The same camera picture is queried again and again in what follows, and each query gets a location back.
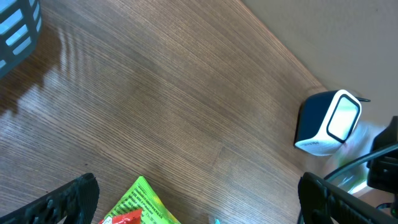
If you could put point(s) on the green candy bag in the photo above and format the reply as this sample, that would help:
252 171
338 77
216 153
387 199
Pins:
141 195

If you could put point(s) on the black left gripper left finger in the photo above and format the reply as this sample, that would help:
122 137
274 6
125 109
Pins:
74 203

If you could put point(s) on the white barcode scanner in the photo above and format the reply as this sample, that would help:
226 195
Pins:
325 121

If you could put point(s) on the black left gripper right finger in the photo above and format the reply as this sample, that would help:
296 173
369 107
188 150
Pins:
322 202

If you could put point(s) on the instant noodle cup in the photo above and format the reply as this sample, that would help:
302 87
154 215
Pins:
359 143

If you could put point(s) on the grey plastic basket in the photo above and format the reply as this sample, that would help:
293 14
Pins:
21 24

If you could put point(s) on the red chocolate bar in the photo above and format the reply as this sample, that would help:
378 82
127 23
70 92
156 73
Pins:
133 217

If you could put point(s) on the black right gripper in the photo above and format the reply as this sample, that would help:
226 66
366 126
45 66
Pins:
382 173

